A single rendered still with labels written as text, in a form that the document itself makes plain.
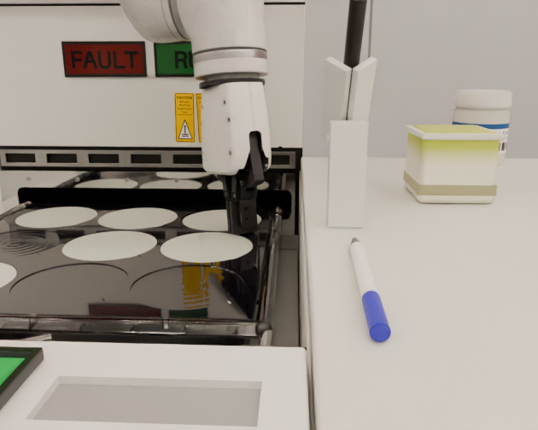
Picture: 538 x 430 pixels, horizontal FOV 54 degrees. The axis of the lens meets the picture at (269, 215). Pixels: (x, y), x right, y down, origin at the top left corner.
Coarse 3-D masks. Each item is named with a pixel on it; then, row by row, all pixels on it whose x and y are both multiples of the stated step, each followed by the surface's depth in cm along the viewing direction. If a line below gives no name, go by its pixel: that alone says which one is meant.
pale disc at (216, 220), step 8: (192, 216) 70; (200, 216) 70; (208, 216) 70; (216, 216) 70; (224, 216) 70; (184, 224) 66; (192, 224) 66; (200, 224) 66; (208, 224) 66; (216, 224) 66; (224, 224) 66
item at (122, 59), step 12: (72, 48) 74; (84, 48) 74; (96, 48) 74; (108, 48) 74; (120, 48) 74; (132, 48) 73; (72, 60) 74; (84, 60) 74; (96, 60) 74; (108, 60) 74; (120, 60) 74; (132, 60) 74; (72, 72) 75; (84, 72) 75; (96, 72) 75; (108, 72) 74; (120, 72) 74; (132, 72) 74
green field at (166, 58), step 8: (160, 48) 73; (168, 48) 73; (176, 48) 73; (184, 48) 73; (160, 56) 74; (168, 56) 74; (176, 56) 74; (184, 56) 73; (192, 56) 73; (160, 64) 74; (168, 64) 74; (176, 64) 74; (184, 64) 74; (192, 64) 74; (160, 72) 74; (168, 72) 74; (176, 72) 74; (184, 72) 74; (192, 72) 74
